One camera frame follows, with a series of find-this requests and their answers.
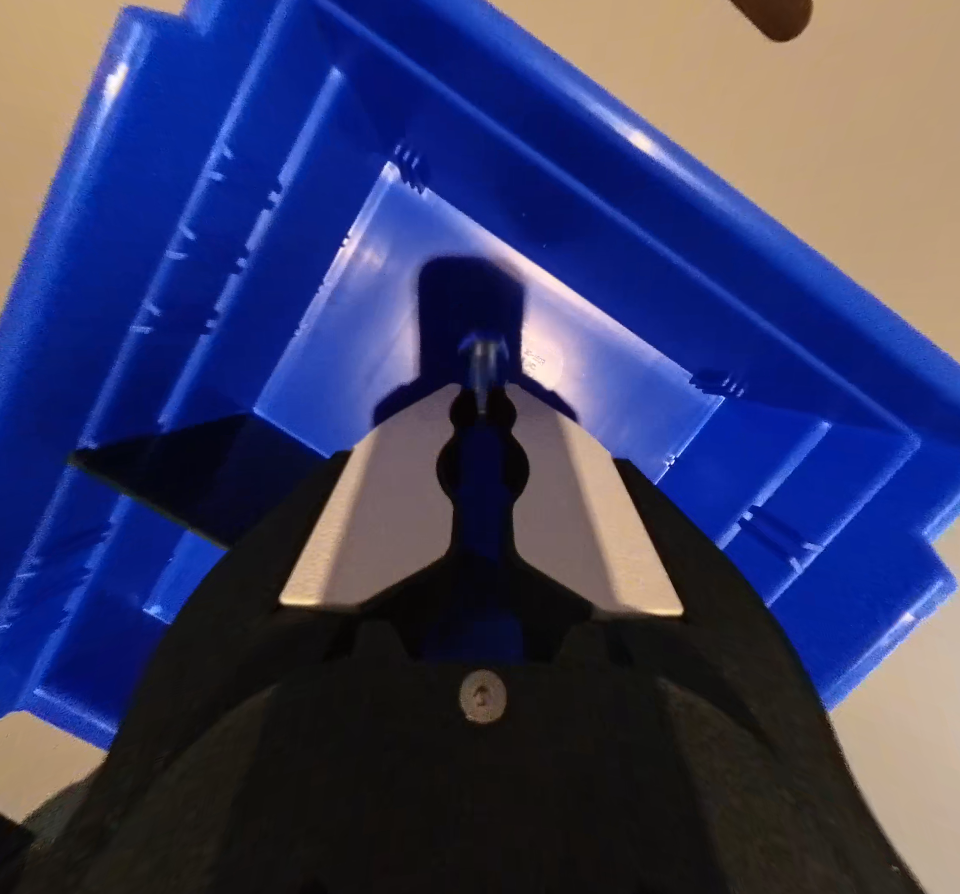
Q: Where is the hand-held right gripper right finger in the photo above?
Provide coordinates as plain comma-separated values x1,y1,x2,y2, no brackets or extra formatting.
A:
510,382,686,618

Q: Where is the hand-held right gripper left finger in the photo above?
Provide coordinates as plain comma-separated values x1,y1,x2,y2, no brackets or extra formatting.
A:
279,382,462,606

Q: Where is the silver metal bolt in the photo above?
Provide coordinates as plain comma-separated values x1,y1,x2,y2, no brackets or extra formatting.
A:
459,335,516,415

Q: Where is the blue plastic bin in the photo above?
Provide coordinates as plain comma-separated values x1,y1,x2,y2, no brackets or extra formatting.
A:
0,0,960,754

